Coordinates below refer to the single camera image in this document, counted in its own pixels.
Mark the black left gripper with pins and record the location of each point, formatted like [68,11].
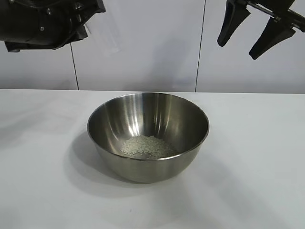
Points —
[54,23]

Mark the clear plastic measuring cup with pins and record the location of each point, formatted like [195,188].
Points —
[104,40]

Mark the white rice grains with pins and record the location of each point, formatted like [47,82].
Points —
[150,146]

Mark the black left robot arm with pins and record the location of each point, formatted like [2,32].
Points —
[13,21]

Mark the stainless steel mixing bowl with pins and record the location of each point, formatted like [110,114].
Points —
[143,169]

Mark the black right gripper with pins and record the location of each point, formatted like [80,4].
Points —
[286,9]

